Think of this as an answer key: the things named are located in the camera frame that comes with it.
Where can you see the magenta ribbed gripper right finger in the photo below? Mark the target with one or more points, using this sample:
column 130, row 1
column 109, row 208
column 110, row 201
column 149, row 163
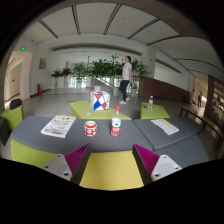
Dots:
column 151, row 166

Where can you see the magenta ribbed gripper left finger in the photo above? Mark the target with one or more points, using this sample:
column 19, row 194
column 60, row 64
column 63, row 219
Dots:
column 71, row 166

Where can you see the clear water bottle red cap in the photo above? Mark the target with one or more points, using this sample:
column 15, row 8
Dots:
column 116, row 120

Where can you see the distant clear water bottle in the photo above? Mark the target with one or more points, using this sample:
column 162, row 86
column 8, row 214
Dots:
column 150, row 103

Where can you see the yellow seat in front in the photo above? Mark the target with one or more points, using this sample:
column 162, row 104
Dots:
column 111, row 171

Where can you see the right grey sofa seat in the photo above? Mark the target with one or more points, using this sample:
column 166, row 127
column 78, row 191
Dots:
column 184, row 146

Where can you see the magazine on left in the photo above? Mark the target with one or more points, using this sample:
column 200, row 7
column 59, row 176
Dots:
column 58, row 126

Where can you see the red and white mug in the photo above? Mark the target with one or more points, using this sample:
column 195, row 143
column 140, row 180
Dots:
column 90, row 128

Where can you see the yellow booklet on right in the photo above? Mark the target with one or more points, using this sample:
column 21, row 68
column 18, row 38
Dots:
column 167, row 127

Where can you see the lime green right seat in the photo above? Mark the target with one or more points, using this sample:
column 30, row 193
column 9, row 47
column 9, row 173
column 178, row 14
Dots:
column 156, row 112

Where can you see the lime green seat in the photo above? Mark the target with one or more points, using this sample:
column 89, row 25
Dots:
column 156, row 112
column 82, row 110

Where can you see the grey modular sofa seat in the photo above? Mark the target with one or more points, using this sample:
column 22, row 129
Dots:
column 28, row 134

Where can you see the lime green centre seat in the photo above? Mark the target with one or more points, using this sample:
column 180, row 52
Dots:
column 82, row 110

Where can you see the white red blue patterned cube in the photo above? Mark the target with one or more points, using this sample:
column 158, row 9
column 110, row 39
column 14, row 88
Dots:
column 99, row 100

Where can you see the long wooden bench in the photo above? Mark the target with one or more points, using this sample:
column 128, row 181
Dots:
column 206, row 121

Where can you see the lime green chair left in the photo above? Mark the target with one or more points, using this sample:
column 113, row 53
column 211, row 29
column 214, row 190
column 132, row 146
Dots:
column 13, row 117

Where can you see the black backpack on chair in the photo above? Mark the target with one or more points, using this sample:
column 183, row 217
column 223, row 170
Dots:
column 15, row 103

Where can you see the red fire extinguisher box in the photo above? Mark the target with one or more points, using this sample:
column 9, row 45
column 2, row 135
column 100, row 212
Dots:
column 40, row 89

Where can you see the distant person at right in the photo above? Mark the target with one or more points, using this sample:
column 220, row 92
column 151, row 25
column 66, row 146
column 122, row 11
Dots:
column 200, row 98

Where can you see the person in white shirt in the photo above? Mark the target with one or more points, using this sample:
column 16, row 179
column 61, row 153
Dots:
column 125, row 79

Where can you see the row of potted plants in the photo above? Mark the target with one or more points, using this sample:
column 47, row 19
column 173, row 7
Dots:
column 103, row 68

